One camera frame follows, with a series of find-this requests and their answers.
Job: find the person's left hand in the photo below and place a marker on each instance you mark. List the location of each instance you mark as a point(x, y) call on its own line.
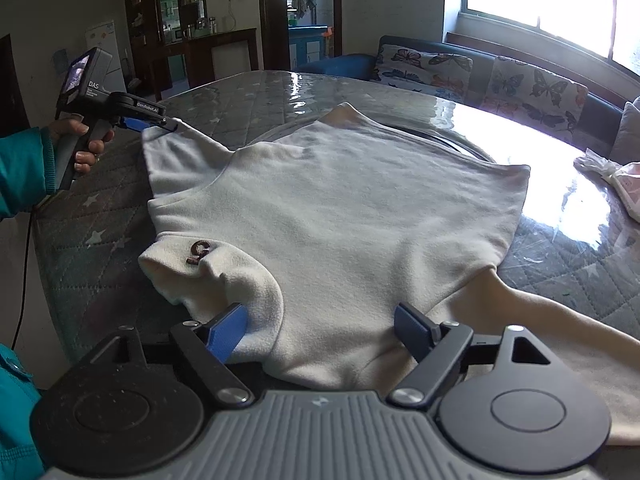
point(85, 146)

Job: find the white fleece sweater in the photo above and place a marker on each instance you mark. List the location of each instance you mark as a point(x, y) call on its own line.
point(345, 220)

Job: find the person's left forearm teal sleeve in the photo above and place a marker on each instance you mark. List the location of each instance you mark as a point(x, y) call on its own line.
point(22, 172)

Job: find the large butterfly print cushion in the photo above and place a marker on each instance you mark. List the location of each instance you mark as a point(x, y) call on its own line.
point(537, 95)

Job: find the window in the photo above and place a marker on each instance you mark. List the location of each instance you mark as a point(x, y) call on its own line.
point(550, 5)

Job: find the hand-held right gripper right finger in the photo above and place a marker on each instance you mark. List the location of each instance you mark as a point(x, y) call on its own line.
point(410, 332)

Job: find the small butterfly print cushion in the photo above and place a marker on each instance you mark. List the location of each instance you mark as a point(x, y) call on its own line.
point(425, 72)

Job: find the person's teal jacket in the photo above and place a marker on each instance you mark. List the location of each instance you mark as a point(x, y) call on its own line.
point(15, 410)

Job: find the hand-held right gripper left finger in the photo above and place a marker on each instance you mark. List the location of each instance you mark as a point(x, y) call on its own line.
point(227, 334)

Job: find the blue sofa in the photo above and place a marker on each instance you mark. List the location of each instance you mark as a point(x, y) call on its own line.
point(345, 65)

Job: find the grey quilted star tablecloth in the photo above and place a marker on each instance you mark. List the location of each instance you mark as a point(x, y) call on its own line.
point(100, 210)

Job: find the blue low cabinet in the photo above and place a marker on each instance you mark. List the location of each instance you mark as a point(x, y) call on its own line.
point(307, 45)

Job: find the pink cloth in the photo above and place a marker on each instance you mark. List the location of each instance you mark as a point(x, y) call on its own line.
point(631, 187)

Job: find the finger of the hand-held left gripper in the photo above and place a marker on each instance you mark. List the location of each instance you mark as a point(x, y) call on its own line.
point(150, 123)

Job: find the grey cushion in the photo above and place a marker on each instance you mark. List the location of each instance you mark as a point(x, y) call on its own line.
point(627, 132)

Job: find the dark wooden cabinet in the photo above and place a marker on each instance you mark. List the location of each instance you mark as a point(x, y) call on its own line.
point(200, 55)

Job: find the white refrigerator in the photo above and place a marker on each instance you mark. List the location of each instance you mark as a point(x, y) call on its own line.
point(102, 37)

